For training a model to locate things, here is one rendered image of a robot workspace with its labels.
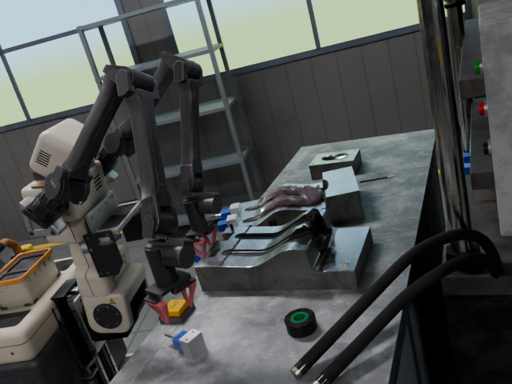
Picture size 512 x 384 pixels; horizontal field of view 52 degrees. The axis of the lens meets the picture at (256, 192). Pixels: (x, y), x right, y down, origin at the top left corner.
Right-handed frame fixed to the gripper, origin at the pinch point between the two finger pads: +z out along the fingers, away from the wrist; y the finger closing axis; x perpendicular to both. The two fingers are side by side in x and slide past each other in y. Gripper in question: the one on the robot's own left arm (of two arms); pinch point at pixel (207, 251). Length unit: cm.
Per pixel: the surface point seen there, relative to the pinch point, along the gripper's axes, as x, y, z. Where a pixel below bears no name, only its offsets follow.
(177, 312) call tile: -4.7, -33.3, 1.9
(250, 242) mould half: -18.7, -3.6, -3.8
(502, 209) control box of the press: -92, -45, -28
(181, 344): -14, -48, 1
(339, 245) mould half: -47.9, -4.9, -1.3
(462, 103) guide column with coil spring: -86, 66, -20
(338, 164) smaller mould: -34, 67, -2
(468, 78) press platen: -89, -4, -44
